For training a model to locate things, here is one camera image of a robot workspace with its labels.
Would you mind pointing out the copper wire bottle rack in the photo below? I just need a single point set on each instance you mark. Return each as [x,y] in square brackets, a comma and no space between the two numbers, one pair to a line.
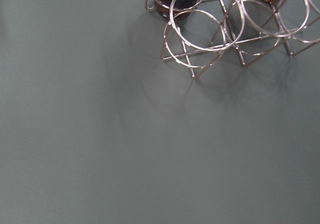
[199,32]

